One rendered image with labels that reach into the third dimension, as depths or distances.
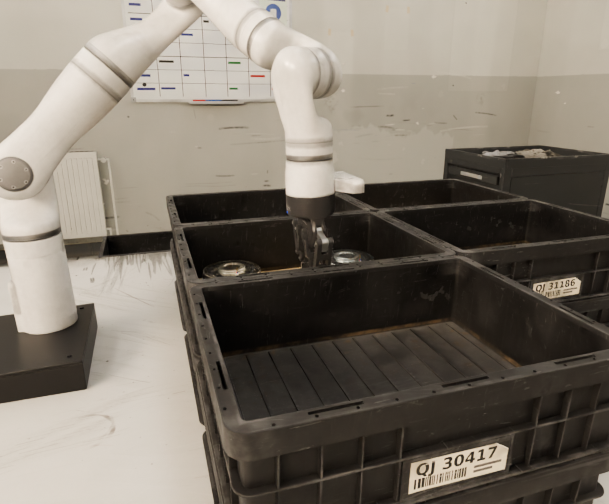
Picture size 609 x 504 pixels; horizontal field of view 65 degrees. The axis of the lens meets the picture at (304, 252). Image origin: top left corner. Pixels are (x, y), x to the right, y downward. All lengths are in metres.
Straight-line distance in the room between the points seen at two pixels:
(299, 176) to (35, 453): 0.52
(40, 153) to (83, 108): 0.10
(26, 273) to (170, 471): 0.44
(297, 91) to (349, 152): 3.52
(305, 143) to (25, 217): 0.50
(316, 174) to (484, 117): 4.19
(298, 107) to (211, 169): 3.22
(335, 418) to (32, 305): 0.69
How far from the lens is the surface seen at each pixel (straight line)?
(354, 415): 0.38
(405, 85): 4.38
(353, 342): 0.69
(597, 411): 0.56
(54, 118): 0.88
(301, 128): 0.69
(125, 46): 0.89
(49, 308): 0.96
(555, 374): 0.48
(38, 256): 0.93
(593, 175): 2.62
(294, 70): 0.68
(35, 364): 0.89
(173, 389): 0.84
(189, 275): 0.65
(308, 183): 0.70
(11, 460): 0.79
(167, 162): 3.85
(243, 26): 0.77
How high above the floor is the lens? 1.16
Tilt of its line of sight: 18 degrees down
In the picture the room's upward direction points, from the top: straight up
